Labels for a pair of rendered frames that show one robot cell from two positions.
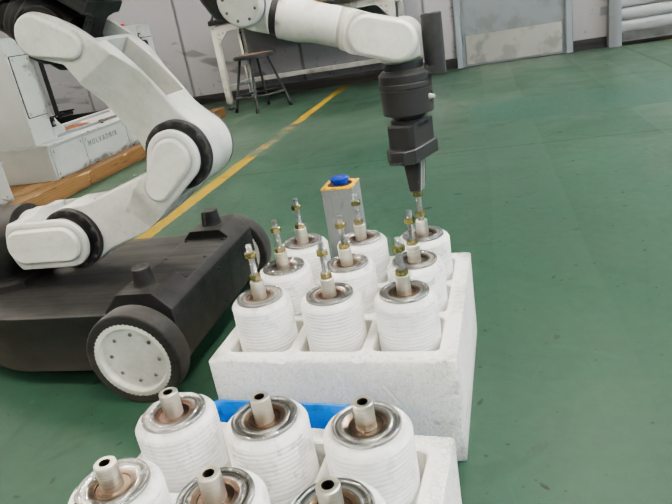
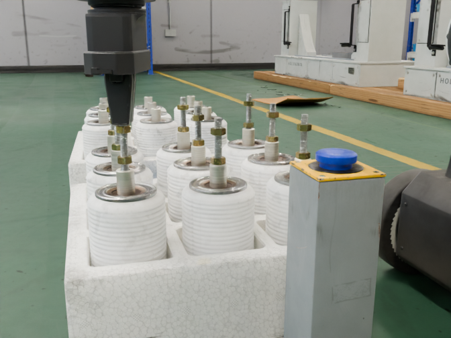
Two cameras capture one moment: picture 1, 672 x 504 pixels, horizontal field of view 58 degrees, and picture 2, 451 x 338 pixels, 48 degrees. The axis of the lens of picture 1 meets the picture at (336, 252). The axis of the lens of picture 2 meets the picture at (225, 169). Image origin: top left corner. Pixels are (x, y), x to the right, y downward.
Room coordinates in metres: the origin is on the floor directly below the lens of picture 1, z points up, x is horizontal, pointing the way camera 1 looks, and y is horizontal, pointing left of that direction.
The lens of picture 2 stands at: (1.61, -0.39, 0.44)
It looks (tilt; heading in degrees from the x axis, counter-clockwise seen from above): 15 degrees down; 146
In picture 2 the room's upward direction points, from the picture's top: straight up
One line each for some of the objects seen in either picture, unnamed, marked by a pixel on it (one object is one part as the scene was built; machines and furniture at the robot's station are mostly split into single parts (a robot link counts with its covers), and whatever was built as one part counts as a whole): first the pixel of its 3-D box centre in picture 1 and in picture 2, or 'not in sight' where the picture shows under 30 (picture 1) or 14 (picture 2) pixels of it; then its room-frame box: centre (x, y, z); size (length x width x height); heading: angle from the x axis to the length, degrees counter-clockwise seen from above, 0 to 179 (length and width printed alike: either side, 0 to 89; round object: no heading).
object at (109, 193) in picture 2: (422, 234); (126, 192); (1.05, -0.16, 0.25); 0.08 x 0.08 x 0.01
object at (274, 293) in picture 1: (260, 296); (248, 144); (0.90, 0.13, 0.25); 0.08 x 0.08 x 0.01
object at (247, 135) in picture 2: (258, 289); (248, 137); (0.90, 0.13, 0.26); 0.02 x 0.02 x 0.03
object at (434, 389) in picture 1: (360, 343); (199, 261); (0.97, -0.02, 0.09); 0.39 x 0.39 x 0.18; 72
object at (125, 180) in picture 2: (422, 227); (125, 182); (1.05, -0.16, 0.26); 0.02 x 0.02 x 0.03
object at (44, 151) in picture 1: (75, 93); not in sight; (3.98, 1.43, 0.45); 1.51 x 0.57 x 0.74; 164
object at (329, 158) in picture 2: (339, 181); (335, 161); (1.27, -0.03, 0.32); 0.04 x 0.04 x 0.02
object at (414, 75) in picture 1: (410, 52); not in sight; (1.05, -0.18, 0.57); 0.11 x 0.11 x 0.11; 75
